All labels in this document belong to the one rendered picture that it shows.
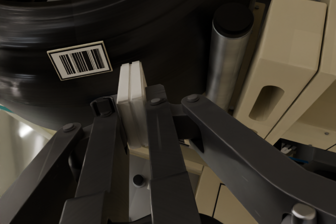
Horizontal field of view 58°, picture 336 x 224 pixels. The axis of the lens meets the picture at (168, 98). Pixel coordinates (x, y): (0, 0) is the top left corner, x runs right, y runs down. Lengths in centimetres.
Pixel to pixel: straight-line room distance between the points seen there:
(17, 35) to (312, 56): 31
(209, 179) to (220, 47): 59
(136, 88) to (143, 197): 79
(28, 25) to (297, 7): 30
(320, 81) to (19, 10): 34
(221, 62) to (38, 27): 22
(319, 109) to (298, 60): 42
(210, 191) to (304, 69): 62
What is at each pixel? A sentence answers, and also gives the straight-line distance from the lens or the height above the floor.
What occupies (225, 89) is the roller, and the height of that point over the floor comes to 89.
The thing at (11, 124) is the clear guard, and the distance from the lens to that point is 114.
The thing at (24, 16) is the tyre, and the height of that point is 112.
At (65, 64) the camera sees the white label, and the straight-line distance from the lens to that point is 35.
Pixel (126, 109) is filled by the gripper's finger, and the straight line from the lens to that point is 16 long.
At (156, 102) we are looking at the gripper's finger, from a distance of 15.
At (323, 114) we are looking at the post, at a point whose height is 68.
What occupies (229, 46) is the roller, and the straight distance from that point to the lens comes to 36.
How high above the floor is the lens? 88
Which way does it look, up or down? 11 degrees up
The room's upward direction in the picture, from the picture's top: 75 degrees counter-clockwise
